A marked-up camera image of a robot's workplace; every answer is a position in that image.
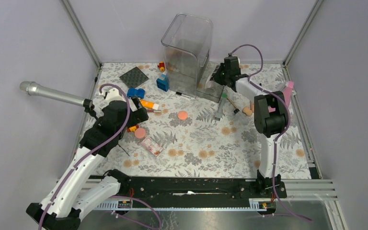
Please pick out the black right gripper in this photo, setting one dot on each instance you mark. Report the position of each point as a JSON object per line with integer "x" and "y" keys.
{"x": 216, "y": 78}

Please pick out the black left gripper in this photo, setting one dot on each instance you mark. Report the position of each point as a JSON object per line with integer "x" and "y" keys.
{"x": 138, "y": 115}

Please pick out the white eyelash card packet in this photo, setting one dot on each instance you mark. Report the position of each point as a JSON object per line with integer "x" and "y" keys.
{"x": 210, "y": 80}

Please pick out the clear pink nail box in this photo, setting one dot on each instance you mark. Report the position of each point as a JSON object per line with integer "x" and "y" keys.
{"x": 151, "y": 146}

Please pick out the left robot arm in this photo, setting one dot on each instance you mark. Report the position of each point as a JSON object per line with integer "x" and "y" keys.
{"x": 64, "y": 208}

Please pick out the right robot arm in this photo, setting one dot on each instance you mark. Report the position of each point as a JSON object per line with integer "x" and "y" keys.
{"x": 271, "y": 120}

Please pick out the beige makeup sponge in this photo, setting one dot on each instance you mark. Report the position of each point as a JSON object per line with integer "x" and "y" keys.
{"x": 247, "y": 111}

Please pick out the yellow red toy block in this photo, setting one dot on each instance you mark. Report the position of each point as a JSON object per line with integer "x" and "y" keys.
{"x": 132, "y": 128}

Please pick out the blue toy car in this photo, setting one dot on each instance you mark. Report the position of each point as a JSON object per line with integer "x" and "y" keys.
{"x": 133, "y": 92}

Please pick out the pink round sponge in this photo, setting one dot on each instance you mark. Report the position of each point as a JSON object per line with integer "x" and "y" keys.
{"x": 140, "y": 133}

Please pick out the orange cream tube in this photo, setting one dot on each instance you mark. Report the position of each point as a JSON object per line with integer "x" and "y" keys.
{"x": 149, "y": 105}

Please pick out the dark grey building plate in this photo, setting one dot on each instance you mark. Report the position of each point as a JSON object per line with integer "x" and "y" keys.
{"x": 134, "y": 78}

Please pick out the grey square tube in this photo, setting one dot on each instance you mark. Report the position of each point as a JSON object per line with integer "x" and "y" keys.
{"x": 219, "y": 113}

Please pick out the clear acrylic organizer box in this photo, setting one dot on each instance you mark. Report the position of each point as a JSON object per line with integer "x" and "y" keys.
{"x": 187, "y": 44}

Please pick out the blue toy block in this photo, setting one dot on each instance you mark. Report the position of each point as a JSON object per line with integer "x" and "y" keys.
{"x": 162, "y": 82}

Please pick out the orange round sponge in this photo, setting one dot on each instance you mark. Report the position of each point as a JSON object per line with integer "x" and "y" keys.
{"x": 182, "y": 115}

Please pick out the pink stand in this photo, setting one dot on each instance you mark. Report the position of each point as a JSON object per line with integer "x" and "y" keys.
{"x": 286, "y": 88}

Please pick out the red yellow toy piece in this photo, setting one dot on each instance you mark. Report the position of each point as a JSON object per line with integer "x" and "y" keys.
{"x": 161, "y": 66}

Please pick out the silver microphone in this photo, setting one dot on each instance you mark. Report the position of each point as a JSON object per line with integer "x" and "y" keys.
{"x": 34, "y": 89}

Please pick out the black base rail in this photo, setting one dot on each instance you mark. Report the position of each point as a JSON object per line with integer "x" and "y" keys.
{"x": 183, "y": 192}

